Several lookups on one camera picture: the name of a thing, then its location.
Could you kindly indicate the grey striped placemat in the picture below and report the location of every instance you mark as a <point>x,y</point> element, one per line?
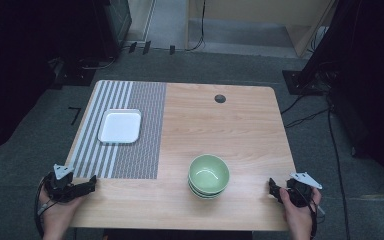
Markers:
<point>146,133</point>

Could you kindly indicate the small black floor bracket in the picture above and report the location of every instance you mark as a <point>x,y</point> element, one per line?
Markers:
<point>146,47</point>
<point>172,49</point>
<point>132,47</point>

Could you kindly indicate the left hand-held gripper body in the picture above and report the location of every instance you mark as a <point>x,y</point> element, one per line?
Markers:
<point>60,188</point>

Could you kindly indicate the white square plate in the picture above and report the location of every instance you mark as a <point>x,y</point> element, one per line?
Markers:
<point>120,126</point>

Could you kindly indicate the person's left hand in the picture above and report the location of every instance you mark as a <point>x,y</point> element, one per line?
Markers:
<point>57,215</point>

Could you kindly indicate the beige wooden shelf unit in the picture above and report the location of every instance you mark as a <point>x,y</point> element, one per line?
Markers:
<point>263,20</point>

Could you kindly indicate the dark cabinet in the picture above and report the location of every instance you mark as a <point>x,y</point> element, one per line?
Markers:
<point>111,26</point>

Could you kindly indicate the person's dark clothing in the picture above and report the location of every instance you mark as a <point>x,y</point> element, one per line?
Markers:
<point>176,234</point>

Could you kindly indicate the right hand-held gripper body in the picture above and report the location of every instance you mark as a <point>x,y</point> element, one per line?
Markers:
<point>299,193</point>

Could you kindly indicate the black stand base plate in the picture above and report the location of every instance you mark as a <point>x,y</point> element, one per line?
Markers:
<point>75,75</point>
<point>301,81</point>

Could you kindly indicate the dark round table grommet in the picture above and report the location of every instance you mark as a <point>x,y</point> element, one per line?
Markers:
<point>220,98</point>

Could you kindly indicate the person's right hand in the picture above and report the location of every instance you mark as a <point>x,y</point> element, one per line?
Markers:
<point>299,218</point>

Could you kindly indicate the black metal stand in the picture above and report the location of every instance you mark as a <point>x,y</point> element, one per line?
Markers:
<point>333,36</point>

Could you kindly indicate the green ceramic bowl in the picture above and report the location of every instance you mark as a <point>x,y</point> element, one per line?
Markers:
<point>196,193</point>
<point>209,171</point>
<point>200,197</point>

